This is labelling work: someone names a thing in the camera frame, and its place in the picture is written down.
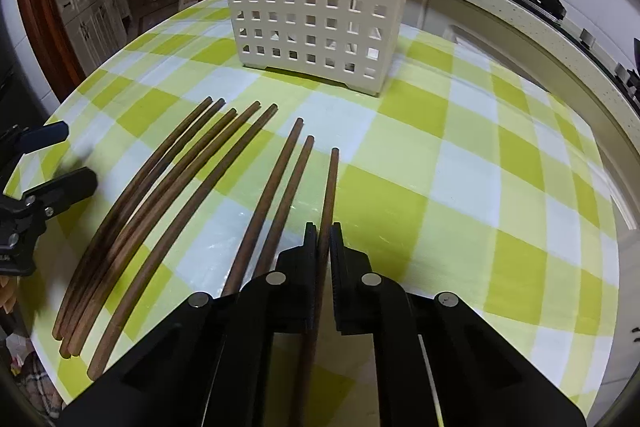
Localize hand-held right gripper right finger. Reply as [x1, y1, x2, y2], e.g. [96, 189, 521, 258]
[327, 222, 586, 427]

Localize brown wooden chopstick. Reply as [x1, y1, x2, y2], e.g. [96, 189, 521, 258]
[289, 148, 341, 427]

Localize black glass cooktop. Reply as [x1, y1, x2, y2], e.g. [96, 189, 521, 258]
[482, 0, 640, 110]

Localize white kitchen counter cabinet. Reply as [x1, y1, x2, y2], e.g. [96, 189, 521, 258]
[400, 0, 640, 258]

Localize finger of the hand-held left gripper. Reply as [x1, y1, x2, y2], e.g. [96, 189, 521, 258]
[0, 167, 98, 230]
[0, 121, 69, 160]

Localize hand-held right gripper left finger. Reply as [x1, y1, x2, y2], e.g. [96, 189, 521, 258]
[59, 222, 321, 427]

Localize plaid cloth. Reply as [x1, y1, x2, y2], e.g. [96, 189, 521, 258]
[14, 348, 63, 414]

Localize row of brown chopsticks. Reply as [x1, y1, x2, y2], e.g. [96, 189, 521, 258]
[52, 97, 316, 380]

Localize person's left hand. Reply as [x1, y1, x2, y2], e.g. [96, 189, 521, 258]
[0, 278, 17, 315]

